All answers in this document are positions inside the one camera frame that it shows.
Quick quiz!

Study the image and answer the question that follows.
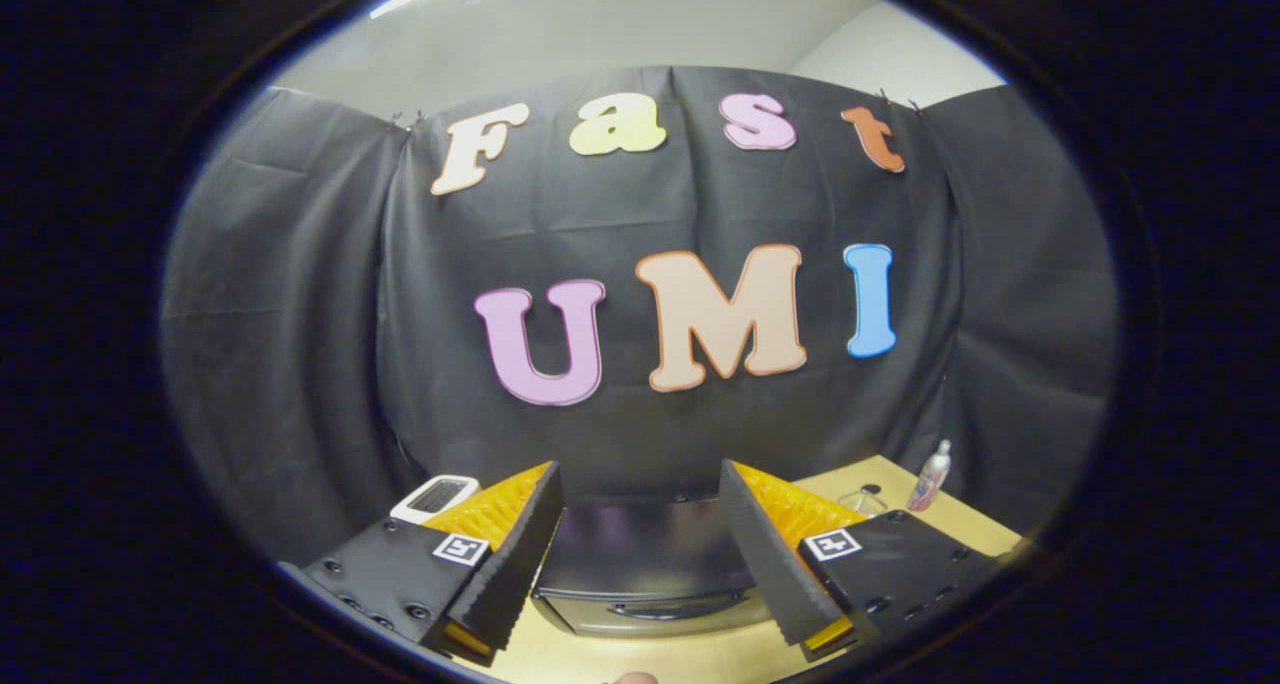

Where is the white rectangular device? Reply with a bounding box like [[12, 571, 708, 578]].
[[390, 474, 481, 525]]

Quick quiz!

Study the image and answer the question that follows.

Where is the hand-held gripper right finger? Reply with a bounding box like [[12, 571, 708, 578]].
[[718, 458, 1031, 663]]

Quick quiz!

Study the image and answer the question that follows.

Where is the black toaster oven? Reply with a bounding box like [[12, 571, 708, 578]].
[[530, 499, 776, 640]]

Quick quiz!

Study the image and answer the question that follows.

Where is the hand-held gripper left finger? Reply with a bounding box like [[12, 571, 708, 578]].
[[278, 461, 564, 667]]

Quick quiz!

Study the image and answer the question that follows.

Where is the white bottle pink label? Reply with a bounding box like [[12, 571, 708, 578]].
[[907, 439, 953, 513]]

